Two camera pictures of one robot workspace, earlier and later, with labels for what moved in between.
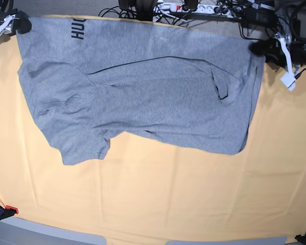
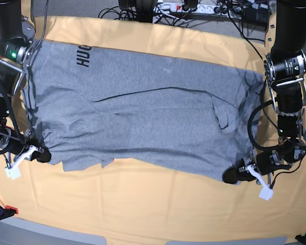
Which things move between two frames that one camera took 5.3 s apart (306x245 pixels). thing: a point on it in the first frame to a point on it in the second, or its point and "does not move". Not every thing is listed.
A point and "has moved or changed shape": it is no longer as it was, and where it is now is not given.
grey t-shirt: (89, 78) has moved or changed shape
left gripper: (23, 25) to (14, 146)
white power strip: (222, 10) does not move
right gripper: (270, 48) to (267, 163)
